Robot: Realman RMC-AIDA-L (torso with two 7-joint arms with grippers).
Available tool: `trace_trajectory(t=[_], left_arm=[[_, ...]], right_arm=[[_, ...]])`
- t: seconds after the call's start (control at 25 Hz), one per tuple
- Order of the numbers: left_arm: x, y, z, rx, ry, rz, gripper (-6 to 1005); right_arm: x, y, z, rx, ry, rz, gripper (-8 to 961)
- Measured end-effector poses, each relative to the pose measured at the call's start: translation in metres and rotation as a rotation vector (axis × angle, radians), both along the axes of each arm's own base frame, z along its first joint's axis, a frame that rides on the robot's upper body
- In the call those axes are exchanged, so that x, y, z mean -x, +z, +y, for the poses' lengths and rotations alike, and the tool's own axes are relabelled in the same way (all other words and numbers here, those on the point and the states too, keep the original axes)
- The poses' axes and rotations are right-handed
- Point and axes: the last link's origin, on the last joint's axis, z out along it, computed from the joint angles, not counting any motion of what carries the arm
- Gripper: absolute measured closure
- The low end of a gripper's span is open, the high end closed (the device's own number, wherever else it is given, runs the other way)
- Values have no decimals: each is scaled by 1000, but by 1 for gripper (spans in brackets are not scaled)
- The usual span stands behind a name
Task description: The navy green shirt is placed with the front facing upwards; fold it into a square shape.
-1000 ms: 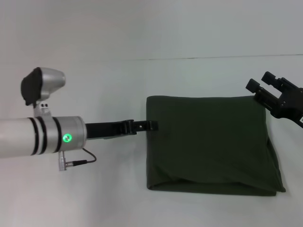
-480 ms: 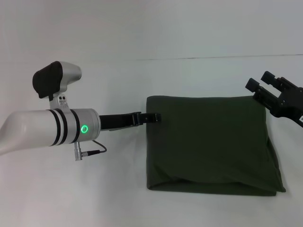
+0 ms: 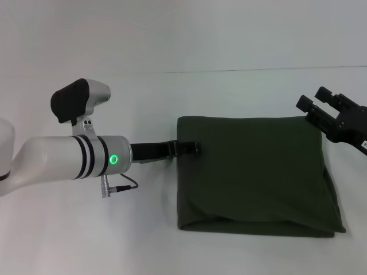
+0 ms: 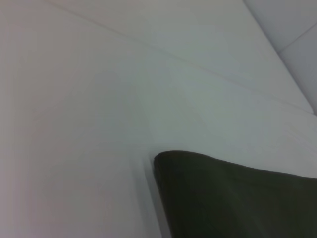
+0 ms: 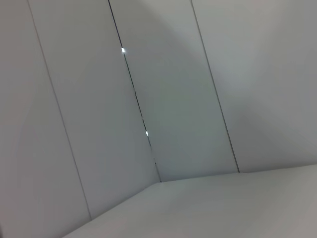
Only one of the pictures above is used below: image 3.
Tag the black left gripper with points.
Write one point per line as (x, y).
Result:
(152, 151)

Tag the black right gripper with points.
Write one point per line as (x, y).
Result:
(352, 126)

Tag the dark green FREE! t-shirt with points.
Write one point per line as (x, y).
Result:
(252, 177)

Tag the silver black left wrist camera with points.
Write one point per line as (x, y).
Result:
(71, 97)

